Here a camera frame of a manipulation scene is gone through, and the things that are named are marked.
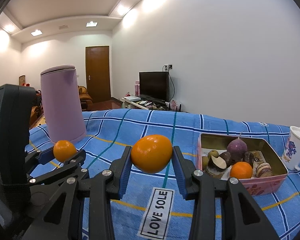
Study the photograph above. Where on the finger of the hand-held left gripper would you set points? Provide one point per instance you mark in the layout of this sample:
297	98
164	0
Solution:
72	166
46	156

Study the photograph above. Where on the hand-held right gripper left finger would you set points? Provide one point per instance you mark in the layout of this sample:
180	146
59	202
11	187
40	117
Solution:
125	177

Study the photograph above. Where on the white mug with blue print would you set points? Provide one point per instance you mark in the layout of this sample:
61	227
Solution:
293	155

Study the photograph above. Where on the dark brown taro piece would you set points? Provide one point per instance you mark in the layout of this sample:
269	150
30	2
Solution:
249	158
216	163

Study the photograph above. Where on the small yellow-green fruit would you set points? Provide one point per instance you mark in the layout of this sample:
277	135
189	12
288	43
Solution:
204	160
212	154

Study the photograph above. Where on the pink tin box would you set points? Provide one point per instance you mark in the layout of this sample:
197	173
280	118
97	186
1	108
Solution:
262	187

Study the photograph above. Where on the brown wooden door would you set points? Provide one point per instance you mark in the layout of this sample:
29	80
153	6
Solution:
98	72

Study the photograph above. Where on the purple radish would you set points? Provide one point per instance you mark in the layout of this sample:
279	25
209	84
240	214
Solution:
236	146

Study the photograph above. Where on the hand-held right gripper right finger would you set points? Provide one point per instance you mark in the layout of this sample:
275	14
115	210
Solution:
183	180

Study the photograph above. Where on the white television stand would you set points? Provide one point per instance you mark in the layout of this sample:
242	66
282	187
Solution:
127	103

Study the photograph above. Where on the white wall socket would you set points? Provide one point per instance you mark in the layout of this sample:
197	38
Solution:
168	67

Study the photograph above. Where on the black television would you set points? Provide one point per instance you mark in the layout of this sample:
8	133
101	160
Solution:
153	85

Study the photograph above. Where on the lilac electric kettle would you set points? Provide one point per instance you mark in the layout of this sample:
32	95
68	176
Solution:
62	105

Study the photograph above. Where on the square ceiling light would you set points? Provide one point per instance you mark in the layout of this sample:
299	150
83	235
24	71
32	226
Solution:
36	32
92	24

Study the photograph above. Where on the blue plaid blanket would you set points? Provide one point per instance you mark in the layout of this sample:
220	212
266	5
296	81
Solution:
140	125

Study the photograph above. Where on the partly peeled tangerine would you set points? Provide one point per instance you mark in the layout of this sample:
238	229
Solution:
241	170

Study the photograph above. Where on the orange tangerine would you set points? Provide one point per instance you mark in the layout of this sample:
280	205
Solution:
152	153
64	151

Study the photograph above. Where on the pink box beside television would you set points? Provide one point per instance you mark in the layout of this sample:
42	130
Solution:
137	88

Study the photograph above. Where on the brown round root slice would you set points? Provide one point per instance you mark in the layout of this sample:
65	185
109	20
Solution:
263	170

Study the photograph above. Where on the flat white box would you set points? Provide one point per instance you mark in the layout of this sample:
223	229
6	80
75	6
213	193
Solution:
132	98

